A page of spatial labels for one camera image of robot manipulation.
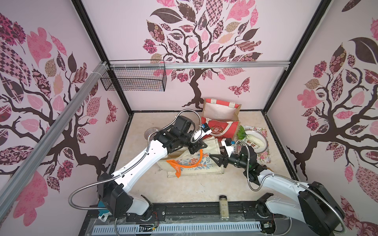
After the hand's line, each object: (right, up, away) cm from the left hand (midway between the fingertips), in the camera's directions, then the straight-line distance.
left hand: (203, 146), depth 72 cm
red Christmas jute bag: (+16, +16, +31) cm, 38 cm away
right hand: (+6, -4, +6) cm, 9 cm away
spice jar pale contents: (+10, -32, -1) cm, 34 cm away
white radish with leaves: (+29, +4, +28) cm, 41 cm away
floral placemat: (+41, -11, +23) cm, 48 cm away
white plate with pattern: (+43, +3, +31) cm, 53 cm away
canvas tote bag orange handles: (-12, -11, +9) cm, 18 cm away
